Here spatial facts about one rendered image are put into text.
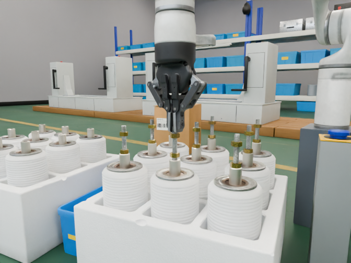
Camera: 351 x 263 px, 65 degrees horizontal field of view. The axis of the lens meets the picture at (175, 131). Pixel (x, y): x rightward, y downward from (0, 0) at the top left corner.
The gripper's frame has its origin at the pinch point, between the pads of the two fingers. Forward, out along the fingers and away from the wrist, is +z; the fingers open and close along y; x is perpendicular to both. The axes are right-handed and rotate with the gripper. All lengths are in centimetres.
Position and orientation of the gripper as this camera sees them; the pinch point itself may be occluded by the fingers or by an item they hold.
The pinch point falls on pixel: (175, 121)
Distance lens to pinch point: 52.0
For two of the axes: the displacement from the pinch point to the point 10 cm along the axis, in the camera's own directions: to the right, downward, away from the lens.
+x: 6.4, -1.3, 7.6
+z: 0.0, 9.9, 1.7
